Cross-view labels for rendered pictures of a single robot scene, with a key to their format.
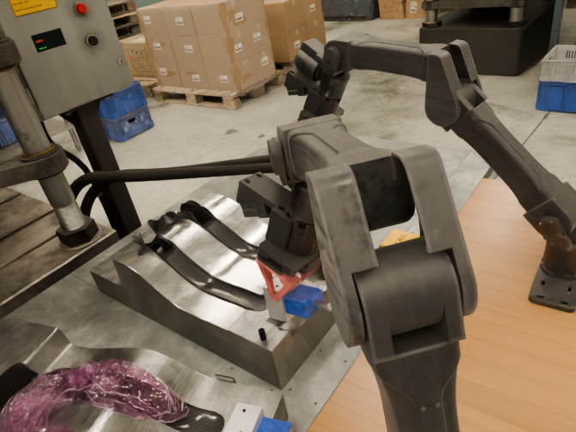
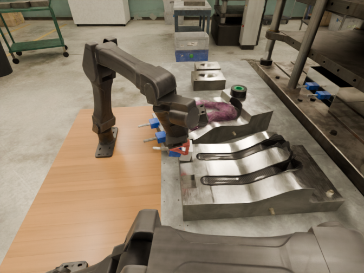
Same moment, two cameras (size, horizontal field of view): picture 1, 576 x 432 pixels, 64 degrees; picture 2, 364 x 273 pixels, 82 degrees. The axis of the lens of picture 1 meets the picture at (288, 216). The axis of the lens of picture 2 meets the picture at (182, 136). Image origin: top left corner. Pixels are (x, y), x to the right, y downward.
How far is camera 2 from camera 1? 96 cm
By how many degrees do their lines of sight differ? 97
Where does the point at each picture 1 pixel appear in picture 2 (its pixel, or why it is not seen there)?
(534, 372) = (86, 214)
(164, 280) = (247, 141)
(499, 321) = (104, 236)
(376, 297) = not seen: hidden behind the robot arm
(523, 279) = not seen: outside the picture
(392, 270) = not seen: hidden behind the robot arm
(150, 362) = (210, 125)
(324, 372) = (169, 173)
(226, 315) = (208, 148)
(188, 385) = (197, 133)
